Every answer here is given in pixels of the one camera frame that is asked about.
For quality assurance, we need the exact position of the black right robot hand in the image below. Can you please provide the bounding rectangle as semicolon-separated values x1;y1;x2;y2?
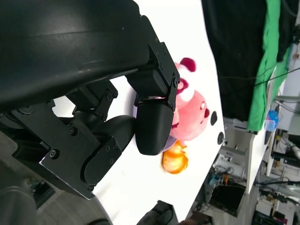
135;200;175;225

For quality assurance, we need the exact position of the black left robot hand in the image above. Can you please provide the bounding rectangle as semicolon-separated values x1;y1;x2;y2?
0;0;181;200

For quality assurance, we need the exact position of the pink plush beaver doll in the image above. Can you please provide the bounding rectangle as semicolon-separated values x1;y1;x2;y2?
169;57;210;141

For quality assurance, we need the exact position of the purple plastic plate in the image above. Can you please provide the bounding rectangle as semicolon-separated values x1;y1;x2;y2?
161;137;178;152

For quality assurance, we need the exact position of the orange white pumpkin toy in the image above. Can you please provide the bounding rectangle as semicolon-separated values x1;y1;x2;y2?
162;140;189;174

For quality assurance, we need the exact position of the black open box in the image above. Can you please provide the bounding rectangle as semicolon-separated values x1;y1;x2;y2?
209;184;246;218

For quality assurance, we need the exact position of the white side desk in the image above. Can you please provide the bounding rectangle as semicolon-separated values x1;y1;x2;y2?
246;67;288;195

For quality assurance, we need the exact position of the blue plastic object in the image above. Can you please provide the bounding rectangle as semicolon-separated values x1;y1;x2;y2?
265;109;280;132

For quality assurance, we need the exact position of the black backdrop curtain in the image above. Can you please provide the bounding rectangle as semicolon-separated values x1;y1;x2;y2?
201;0;300;122

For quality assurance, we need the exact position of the green cloth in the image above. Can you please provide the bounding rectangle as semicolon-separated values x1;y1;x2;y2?
247;0;293;132

